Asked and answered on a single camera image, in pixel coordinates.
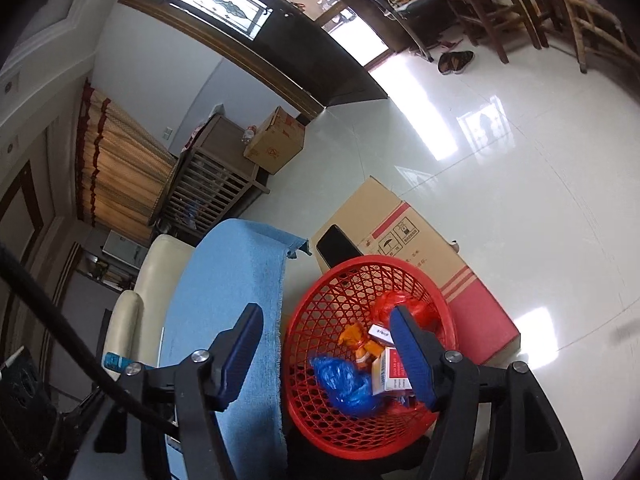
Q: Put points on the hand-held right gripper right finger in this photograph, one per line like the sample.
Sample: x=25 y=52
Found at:
x=410 y=360

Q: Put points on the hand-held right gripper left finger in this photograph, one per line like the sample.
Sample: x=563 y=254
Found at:
x=240 y=355

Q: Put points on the red and white box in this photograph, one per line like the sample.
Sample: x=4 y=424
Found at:
x=392 y=367

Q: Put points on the red plastic bag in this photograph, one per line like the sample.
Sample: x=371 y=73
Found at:
x=385 y=305

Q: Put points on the orange snack wrapper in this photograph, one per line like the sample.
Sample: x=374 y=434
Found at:
x=352 y=336

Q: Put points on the blue plastic bag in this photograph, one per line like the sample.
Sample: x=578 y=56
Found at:
x=345 y=382

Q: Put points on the red plastic basket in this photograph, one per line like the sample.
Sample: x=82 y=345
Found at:
x=310 y=320

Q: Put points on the blue tablecloth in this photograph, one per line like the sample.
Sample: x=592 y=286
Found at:
x=225 y=270

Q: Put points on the cream leather sofa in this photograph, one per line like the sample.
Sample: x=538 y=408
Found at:
x=160 y=270

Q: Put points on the large red-striped cardboard box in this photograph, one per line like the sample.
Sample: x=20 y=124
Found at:
x=425 y=240

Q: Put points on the blue thermos bottle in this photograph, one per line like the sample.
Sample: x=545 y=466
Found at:
x=116 y=360

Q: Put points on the black smartphone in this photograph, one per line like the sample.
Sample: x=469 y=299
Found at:
x=337 y=247

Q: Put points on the wooden slatted crib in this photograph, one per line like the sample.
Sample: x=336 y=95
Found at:
x=215 y=180

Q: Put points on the small brown cardboard box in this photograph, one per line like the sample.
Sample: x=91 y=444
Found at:
x=275 y=140

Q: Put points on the tan pleated curtain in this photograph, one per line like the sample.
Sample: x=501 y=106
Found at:
x=125 y=160

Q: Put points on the dark sandal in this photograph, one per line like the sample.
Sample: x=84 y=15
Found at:
x=446 y=64
x=464 y=58

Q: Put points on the dark wooden door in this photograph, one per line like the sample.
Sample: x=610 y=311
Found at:
x=300 y=50

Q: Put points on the wooden chair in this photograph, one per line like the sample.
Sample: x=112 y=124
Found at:
x=585 y=5

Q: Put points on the white wall socket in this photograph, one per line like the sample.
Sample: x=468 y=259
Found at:
x=168 y=135

